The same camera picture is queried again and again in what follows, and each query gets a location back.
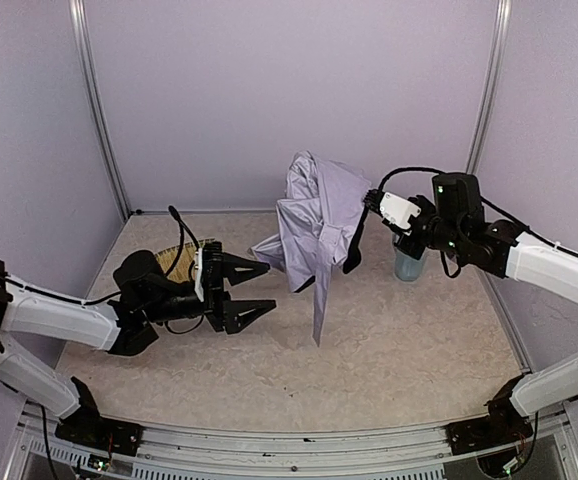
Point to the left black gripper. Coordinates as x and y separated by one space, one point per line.
214 288

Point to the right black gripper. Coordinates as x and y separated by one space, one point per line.
360 232

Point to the lilac folding umbrella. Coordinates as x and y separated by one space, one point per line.
317 219

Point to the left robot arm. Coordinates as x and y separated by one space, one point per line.
122 325

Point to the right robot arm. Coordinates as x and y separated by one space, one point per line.
453 223

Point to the light blue ceramic mug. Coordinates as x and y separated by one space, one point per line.
407 268

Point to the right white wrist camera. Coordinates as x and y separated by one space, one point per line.
396 212

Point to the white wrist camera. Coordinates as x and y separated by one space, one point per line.
198 270
396 212

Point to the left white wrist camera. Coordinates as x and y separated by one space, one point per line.
198 270

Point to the right aluminium frame post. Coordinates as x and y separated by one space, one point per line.
491 80

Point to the aluminium frame post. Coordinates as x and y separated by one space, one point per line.
78 17
491 80

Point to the front aluminium rail base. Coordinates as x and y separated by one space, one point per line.
548 449

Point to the left aluminium frame post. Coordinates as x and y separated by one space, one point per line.
78 17

